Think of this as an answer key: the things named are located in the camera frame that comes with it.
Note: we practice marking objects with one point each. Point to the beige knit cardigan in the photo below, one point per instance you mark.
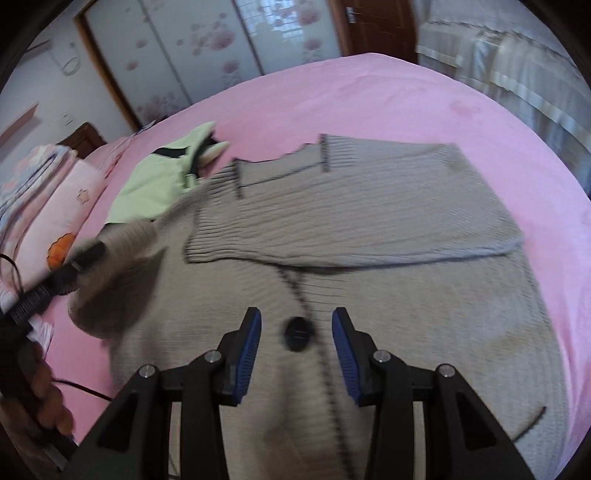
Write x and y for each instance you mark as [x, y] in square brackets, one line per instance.
[408, 238]

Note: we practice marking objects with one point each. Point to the pink cartoon pillow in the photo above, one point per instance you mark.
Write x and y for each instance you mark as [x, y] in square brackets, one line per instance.
[41, 244]

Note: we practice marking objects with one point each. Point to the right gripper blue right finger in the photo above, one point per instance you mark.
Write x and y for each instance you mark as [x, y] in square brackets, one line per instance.
[355, 351]

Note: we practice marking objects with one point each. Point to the floral sliding wardrobe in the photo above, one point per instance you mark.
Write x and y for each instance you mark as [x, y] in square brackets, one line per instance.
[160, 57]

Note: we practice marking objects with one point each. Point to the brown wooden door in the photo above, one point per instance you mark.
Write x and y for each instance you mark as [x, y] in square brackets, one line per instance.
[382, 26]

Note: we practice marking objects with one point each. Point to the white lace covered furniture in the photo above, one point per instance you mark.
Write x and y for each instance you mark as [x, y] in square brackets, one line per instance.
[503, 50]

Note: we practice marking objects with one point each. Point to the pink bed blanket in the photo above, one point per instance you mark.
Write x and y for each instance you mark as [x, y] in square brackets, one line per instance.
[375, 97]

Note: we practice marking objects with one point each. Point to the wooden headboard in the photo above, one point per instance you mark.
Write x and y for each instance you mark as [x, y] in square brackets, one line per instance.
[84, 140]

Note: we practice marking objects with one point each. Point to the folded striped quilt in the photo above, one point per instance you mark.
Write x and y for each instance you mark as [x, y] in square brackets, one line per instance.
[30, 175]

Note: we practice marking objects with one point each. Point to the light green jacket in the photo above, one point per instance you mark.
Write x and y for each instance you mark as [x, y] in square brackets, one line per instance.
[169, 172]

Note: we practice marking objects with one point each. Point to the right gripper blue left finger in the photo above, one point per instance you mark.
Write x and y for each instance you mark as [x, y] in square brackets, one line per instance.
[239, 349]

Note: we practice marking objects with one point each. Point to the person's left hand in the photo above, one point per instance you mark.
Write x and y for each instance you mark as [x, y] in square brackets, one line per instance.
[52, 412]

